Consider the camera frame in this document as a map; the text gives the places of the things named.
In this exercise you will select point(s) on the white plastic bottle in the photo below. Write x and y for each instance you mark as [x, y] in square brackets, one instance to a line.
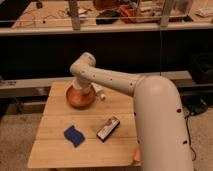
[99, 91]

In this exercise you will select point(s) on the orange object on bench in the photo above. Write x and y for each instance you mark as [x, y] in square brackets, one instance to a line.
[128, 14]

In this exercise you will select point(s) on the orange ceramic bowl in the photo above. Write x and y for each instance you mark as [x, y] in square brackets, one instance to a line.
[77, 99]

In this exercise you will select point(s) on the black power adapter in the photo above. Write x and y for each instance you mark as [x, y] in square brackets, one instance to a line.
[196, 106]

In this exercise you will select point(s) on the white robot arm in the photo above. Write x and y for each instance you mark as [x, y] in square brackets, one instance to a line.
[158, 112]

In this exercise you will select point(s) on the blue sponge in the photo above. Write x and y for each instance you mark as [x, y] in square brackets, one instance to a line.
[74, 136]

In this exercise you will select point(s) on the black object on bench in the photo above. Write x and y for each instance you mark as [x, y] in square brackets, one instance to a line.
[107, 17]

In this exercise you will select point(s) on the white ceramic cup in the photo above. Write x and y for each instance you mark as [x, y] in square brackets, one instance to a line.
[86, 90]

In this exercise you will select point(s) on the grey metal post right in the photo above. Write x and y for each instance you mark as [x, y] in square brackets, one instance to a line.
[167, 7]

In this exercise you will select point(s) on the orange carrot toy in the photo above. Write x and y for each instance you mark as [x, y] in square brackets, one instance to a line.
[136, 156]

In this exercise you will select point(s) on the grey metal post left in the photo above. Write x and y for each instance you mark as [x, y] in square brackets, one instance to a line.
[73, 7]

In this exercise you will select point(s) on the grey metal post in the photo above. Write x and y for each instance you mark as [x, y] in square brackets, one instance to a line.
[73, 7]
[167, 7]

